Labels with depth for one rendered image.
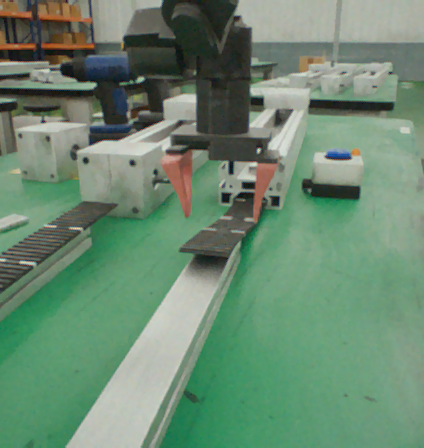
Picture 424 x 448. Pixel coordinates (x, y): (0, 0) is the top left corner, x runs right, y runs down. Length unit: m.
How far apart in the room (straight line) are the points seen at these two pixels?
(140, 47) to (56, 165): 0.44
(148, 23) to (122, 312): 0.28
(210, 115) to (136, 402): 0.30
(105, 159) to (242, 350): 0.39
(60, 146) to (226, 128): 0.48
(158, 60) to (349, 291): 0.31
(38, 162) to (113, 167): 0.27
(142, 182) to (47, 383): 0.37
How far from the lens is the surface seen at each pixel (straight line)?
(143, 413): 0.31
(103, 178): 0.71
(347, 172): 0.81
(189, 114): 1.08
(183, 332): 0.38
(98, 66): 1.13
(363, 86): 2.62
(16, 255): 0.54
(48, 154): 0.93
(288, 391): 0.37
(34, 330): 0.46
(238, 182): 0.75
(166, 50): 0.51
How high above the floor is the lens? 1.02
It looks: 21 degrees down
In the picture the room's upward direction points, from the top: straight up
